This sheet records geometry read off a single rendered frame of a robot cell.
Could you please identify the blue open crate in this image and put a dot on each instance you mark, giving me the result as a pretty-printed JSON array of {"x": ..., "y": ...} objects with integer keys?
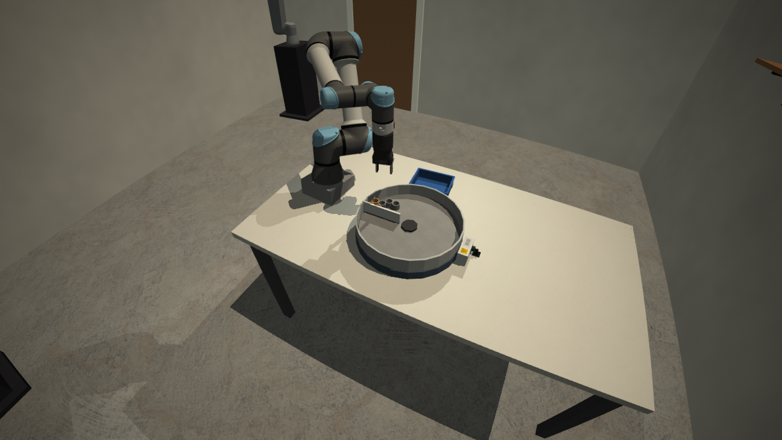
[{"x": 432, "y": 179}]

